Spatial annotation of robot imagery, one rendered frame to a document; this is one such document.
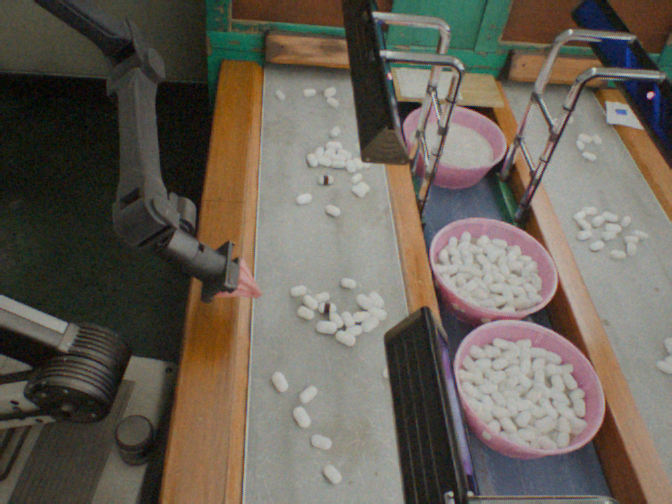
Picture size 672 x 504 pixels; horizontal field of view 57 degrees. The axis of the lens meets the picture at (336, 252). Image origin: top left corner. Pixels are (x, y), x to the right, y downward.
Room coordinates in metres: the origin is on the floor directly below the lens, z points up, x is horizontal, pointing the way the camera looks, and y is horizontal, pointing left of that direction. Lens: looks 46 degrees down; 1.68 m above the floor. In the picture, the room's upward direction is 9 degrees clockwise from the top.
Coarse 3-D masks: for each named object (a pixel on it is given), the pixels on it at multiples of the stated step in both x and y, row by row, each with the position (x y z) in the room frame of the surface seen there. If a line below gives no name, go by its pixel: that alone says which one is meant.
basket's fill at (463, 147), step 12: (432, 132) 1.40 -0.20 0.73; (456, 132) 1.40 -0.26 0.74; (468, 132) 1.42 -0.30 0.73; (432, 144) 1.35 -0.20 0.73; (456, 144) 1.35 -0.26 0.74; (468, 144) 1.36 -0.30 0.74; (480, 144) 1.38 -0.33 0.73; (444, 156) 1.29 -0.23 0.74; (456, 156) 1.30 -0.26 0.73; (468, 156) 1.31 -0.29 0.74; (480, 156) 1.33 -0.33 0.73; (492, 156) 1.33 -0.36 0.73
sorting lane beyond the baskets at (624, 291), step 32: (512, 96) 1.63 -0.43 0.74; (544, 96) 1.65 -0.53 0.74; (544, 128) 1.49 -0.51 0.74; (576, 128) 1.51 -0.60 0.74; (608, 128) 1.54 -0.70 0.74; (576, 160) 1.36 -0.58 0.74; (608, 160) 1.39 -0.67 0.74; (576, 192) 1.23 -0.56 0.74; (608, 192) 1.25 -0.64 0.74; (640, 192) 1.27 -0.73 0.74; (576, 224) 1.11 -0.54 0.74; (640, 224) 1.15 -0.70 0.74; (576, 256) 1.00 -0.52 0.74; (608, 256) 1.02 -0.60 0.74; (640, 256) 1.04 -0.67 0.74; (608, 288) 0.92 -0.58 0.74; (640, 288) 0.94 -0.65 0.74; (608, 320) 0.83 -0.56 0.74; (640, 320) 0.85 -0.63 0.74; (640, 352) 0.76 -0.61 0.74; (640, 384) 0.69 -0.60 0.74
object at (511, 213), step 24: (552, 48) 1.26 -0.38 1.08; (600, 72) 1.11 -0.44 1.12; (624, 72) 1.12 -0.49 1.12; (648, 72) 1.13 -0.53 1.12; (576, 96) 1.10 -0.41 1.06; (528, 120) 1.26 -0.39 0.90; (552, 120) 1.17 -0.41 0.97; (552, 144) 1.11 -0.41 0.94; (504, 168) 1.26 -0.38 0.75; (528, 168) 1.15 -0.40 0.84; (504, 192) 1.21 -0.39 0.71; (528, 192) 1.11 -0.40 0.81; (504, 216) 1.16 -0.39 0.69
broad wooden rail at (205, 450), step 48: (240, 96) 1.37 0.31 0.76; (240, 144) 1.17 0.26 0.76; (240, 192) 1.00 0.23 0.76; (240, 240) 0.86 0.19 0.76; (192, 288) 0.72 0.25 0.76; (192, 336) 0.62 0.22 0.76; (240, 336) 0.64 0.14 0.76; (192, 384) 0.52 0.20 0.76; (240, 384) 0.55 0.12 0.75; (192, 432) 0.44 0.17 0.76; (240, 432) 0.46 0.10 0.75; (192, 480) 0.37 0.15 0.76; (240, 480) 0.39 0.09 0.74
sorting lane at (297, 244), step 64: (320, 128) 1.32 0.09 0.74; (320, 192) 1.07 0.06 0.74; (384, 192) 1.11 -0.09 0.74; (256, 256) 0.85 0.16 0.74; (320, 256) 0.88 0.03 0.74; (384, 256) 0.91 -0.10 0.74; (256, 320) 0.69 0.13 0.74; (320, 320) 0.71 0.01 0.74; (384, 320) 0.74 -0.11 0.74; (256, 384) 0.56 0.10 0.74; (320, 384) 0.58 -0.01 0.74; (384, 384) 0.60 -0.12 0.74; (256, 448) 0.44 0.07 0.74; (320, 448) 0.46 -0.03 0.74; (384, 448) 0.48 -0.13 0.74
